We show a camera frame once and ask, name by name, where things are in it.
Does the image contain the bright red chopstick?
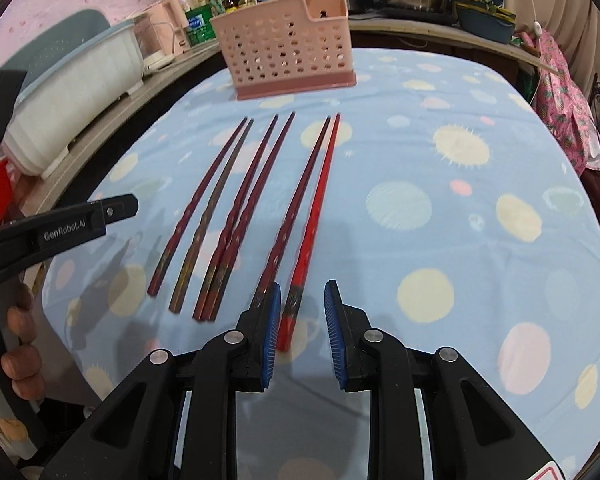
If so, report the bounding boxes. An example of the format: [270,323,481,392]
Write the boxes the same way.
[276,114,341,352]

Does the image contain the dark red chopstick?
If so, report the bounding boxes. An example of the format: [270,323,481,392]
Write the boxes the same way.
[249,116,332,310]
[193,114,278,322]
[146,116,249,298]
[201,112,296,322]

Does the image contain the person's left hand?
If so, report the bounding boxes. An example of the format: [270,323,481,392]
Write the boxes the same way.
[1,283,45,401]

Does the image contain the blue dotted tablecloth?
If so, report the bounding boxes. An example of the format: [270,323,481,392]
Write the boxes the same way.
[42,49,600,479]

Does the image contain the white dish rack bin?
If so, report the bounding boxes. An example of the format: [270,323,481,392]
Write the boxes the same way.
[3,20,144,177]

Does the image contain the grey blue rack lid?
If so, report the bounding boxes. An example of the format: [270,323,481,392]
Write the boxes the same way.
[1,9,110,88]

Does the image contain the pink perforated utensil holder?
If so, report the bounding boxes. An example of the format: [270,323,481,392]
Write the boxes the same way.
[211,0,356,101]

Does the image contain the pink floral garment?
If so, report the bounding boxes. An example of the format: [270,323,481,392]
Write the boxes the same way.
[520,30,600,176]

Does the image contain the blue bowl with vegetables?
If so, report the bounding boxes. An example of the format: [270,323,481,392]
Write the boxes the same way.
[453,0,516,44]

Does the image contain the beige hanging curtain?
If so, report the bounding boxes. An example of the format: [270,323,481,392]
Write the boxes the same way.
[504,0,600,94]

